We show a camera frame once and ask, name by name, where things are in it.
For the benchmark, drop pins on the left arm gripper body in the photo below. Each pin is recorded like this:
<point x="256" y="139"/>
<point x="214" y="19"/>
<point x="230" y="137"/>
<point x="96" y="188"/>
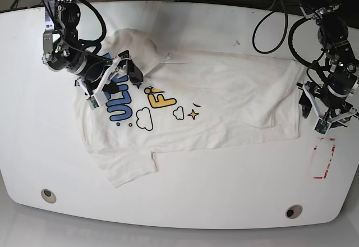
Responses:
<point x="327" y="105"/>

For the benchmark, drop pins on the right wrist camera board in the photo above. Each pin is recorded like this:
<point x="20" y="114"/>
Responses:
<point x="96" y="101"/>

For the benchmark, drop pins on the table cable grommet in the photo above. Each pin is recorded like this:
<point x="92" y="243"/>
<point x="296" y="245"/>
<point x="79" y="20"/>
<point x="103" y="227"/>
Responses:
<point x="294" y="211"/>
<point x="48" y="196"/>

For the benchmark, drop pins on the white printed t-shirt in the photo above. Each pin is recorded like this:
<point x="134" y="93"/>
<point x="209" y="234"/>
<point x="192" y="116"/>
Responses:
<point x="189" y="100"/>

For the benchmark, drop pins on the right table cable grommet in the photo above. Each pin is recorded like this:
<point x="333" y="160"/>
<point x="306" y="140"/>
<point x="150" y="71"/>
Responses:
<point x="294" y="211"/>

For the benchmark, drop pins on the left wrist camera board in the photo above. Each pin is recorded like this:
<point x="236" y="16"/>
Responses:
<point x="322" y="126"/>

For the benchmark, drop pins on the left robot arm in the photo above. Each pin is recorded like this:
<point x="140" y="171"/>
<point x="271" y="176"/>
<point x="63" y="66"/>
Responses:
<point x="339" y="75"/>

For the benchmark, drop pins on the red tape rectangle marking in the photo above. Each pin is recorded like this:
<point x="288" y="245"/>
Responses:
<point x="322" y="156"/>

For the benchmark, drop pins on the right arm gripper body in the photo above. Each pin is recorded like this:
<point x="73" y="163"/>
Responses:
<point x="98" y="76"/>

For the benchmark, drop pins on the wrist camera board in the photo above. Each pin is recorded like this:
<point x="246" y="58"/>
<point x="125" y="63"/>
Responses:
<point x="96" y="101"/>
<point x="322" y="126"/>

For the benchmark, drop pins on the left table cable grommet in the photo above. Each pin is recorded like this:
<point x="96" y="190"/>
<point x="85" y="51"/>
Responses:
<point x="48" y="196"/>

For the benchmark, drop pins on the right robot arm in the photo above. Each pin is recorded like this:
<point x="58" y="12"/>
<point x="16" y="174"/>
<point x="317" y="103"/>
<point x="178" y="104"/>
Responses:
<point x="63" y="49"/>

